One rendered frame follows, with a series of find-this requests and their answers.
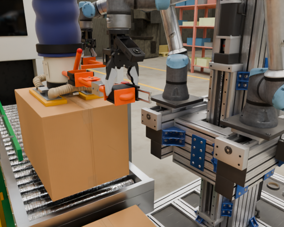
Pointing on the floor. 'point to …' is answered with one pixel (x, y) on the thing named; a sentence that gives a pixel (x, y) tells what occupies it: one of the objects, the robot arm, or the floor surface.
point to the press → (148, 32)
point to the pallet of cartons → (163, 50)
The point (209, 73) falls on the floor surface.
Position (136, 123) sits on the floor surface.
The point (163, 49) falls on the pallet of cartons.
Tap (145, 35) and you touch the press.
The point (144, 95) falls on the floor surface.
